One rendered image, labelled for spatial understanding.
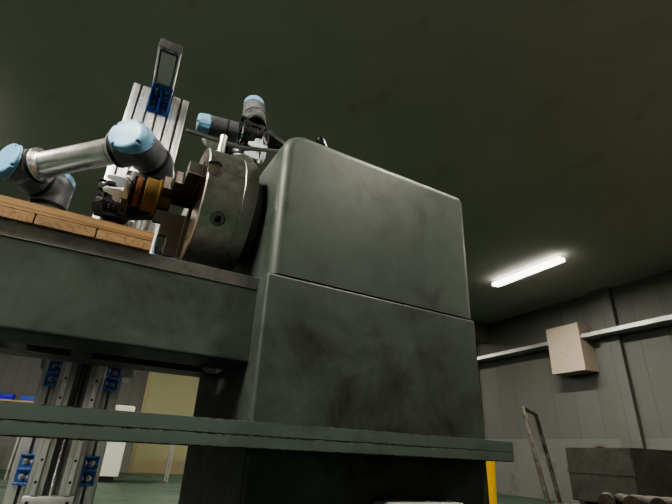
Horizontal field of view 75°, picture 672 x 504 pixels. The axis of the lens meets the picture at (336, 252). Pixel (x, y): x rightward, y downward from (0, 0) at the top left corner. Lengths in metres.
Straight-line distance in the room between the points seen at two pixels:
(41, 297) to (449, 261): 0.95
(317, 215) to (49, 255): 0.55
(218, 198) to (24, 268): 0.40
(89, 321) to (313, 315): 0.43
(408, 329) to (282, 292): 0.33
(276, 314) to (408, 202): 0.52
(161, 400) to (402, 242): 9.30
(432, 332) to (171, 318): 0.62
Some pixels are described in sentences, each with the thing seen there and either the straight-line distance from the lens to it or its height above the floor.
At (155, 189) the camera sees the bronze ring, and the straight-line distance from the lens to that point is 1.16.
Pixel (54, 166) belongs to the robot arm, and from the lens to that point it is 1.68.
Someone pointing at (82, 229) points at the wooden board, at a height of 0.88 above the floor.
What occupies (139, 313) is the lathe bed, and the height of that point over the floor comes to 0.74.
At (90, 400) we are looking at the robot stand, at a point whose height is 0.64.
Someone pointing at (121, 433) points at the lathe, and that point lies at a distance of 0.76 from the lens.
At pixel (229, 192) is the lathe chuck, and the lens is 1.07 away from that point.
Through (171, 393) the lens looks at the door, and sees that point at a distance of 10.27.
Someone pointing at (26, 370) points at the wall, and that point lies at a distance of 10.37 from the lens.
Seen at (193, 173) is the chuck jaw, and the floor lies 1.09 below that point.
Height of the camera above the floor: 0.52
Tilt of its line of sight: 25 degrees up
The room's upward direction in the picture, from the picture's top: 3 degrees clockwise
